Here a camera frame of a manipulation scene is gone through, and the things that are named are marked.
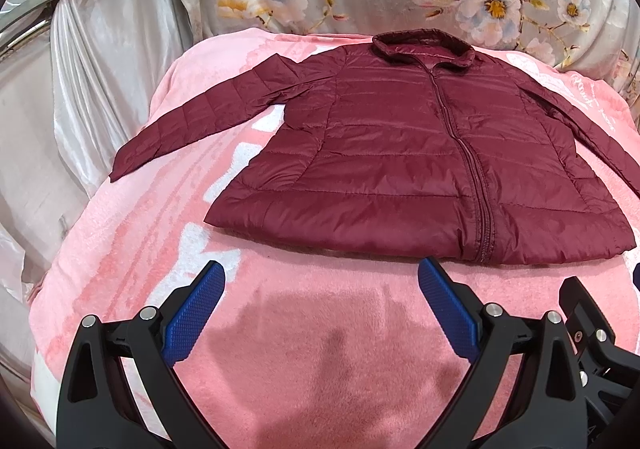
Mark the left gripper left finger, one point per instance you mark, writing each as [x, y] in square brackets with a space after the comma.
[96, 407]

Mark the maroon puffer jacket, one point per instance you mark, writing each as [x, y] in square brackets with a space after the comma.
[413, 144]

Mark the silver satin curtain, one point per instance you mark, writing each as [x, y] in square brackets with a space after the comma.
[71, 95]

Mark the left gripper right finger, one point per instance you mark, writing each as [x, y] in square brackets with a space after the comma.
[546, 407]

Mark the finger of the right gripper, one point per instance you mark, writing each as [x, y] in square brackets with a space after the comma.
[583, 315]
[636, 276]

